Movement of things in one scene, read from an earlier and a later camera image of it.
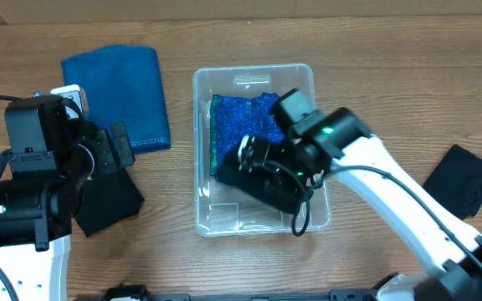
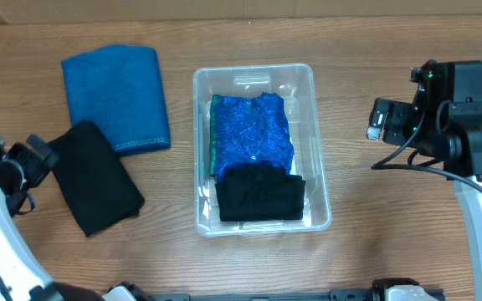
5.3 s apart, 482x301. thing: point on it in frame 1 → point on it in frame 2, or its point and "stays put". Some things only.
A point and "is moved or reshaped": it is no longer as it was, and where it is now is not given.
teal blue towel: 123,83 stays put
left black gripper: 110,150 → 32,156
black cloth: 461,181 is moved or reshaped
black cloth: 108,197 stays put
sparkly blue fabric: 233,117 stays put
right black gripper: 236,170 → 397,122
